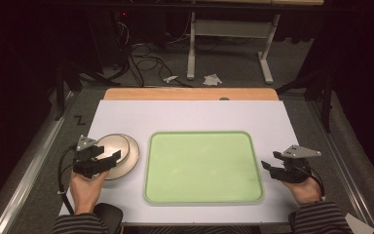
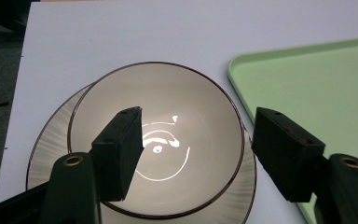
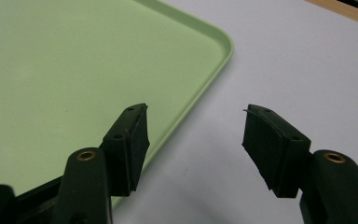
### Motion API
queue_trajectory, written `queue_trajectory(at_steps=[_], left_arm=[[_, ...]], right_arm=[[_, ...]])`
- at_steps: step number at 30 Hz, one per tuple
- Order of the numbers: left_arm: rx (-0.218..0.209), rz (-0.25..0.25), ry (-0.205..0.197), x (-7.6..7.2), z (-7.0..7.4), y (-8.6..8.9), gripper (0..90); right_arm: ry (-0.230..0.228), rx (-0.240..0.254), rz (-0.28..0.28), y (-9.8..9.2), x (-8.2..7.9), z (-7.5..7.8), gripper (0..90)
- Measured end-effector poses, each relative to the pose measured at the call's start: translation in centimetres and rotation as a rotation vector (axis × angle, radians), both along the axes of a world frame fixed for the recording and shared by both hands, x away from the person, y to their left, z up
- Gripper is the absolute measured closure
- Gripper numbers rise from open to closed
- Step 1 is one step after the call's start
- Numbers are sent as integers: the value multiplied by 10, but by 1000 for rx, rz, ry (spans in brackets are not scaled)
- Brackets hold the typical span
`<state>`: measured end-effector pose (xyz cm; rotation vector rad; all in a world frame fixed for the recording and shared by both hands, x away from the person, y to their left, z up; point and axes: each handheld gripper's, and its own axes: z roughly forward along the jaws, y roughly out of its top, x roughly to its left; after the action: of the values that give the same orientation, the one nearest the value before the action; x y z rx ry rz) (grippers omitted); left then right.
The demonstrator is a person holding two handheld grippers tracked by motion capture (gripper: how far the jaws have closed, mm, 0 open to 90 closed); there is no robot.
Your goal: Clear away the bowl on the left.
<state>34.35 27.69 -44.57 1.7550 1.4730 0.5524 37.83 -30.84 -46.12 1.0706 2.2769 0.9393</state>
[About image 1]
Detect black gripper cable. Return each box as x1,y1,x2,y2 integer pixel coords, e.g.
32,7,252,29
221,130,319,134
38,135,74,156
56,144,78,215
300,165,326,200

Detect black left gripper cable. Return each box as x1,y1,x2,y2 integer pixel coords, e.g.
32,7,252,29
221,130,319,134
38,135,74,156
56,144,78,215

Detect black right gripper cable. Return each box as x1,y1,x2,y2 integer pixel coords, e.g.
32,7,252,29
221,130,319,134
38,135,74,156
300,165,326,200

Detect person's right hand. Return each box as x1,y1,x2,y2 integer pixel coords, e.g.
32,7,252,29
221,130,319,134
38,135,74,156
280,175,324,206

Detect light green tray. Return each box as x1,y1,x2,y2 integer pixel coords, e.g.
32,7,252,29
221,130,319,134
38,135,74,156
143,130,265,207

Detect white paper sheet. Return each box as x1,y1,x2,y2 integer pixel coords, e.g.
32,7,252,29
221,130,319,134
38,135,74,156
344,213,374,234

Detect dark computer tower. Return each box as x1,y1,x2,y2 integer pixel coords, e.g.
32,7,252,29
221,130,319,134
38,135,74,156
86,9,131,71

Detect white metal desk frame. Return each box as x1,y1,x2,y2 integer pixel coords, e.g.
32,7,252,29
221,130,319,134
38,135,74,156
186,11,281,85

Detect black floor cables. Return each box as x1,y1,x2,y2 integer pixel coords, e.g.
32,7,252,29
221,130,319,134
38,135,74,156
115,19,194,89

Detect wooden table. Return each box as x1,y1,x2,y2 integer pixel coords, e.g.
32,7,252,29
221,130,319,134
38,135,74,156
103,87,280,101

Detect white plate with dark rim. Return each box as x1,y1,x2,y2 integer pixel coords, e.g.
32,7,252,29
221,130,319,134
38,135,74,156
102,133,141,181

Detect black stand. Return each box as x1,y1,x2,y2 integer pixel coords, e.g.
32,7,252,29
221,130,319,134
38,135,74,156
53,59,125,122
275,66,337,134

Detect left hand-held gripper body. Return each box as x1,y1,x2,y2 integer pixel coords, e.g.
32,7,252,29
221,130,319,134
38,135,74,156
72,135,102,179

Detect person's left hand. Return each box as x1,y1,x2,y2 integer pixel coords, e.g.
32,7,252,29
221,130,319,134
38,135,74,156
69,170,110,215

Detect crumpled white paper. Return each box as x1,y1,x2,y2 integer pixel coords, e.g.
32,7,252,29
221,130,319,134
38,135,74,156
203,73,224,87

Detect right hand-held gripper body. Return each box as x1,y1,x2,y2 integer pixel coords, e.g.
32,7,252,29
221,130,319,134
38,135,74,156
280,144,322,184

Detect aluminium floor rail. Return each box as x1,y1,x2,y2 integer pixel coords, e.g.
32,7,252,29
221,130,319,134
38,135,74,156
0,91,76,234
308,100,374,234

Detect white bowl with dark rim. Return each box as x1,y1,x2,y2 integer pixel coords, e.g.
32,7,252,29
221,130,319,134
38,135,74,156
95,133,131,164

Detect black round chair part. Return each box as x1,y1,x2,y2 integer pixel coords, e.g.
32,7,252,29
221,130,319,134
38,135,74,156
93,202,125,233

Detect white table mat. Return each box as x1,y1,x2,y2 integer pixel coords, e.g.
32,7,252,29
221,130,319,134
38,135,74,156
58,99,310,226

